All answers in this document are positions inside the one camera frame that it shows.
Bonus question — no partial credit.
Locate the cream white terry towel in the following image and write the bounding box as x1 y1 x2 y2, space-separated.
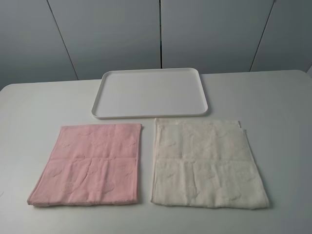
151 118 270 209

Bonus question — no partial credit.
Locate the pink terry towel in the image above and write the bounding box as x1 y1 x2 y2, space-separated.
27 123 142 207

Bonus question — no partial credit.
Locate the white rectangular plastic tray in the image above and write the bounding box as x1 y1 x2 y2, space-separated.
91 68 209 119

